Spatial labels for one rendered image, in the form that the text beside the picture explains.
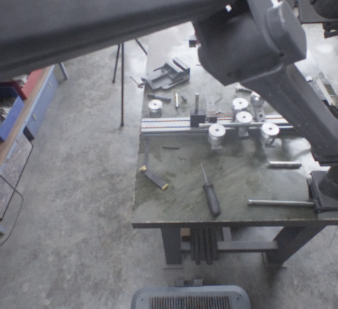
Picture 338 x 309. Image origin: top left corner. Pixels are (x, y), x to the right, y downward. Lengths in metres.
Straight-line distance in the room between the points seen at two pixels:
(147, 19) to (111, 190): 1.69
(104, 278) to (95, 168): 0.75
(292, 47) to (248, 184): 0.55
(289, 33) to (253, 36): 0.03
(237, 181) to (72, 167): 1.46
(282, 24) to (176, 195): 0.58
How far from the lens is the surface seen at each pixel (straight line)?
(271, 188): 0.82
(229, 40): 0.31
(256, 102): 0.96
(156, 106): 0.93
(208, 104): 0.95
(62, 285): 1.71
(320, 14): 0.54
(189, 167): 0.81
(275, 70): 0.34
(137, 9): 0.18
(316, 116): 0.45
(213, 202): 0.73
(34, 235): 1.88
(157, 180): 0.78
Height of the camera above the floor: 1.56
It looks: 50 degrees down
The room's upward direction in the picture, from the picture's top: 3 degrees counter-clockwise
